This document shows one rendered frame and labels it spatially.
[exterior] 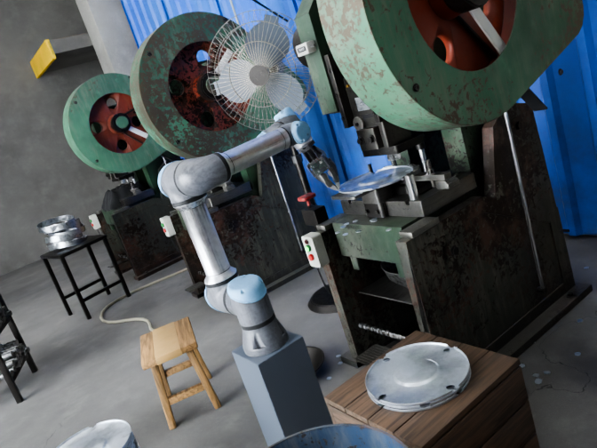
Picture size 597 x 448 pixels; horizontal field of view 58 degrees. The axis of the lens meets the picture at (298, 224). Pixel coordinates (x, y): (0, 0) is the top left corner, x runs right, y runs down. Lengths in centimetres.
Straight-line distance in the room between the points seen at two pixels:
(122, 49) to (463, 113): 565
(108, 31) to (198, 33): 380
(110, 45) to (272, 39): 436
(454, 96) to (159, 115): 182
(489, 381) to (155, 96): 224
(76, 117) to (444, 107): 353
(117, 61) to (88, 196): 228
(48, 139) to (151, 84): 529
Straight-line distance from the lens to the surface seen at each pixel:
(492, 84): 181
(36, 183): 821
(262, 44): 273
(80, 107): 472
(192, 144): 310
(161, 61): 311
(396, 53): 152
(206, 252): 177
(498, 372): 156
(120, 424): 201
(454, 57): 180
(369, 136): 202
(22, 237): 820
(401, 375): 158
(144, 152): 483
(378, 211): 202
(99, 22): 696
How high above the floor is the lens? 122
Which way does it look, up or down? 14 degrees down
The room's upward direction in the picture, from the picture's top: 18 degrees counter-clockwise
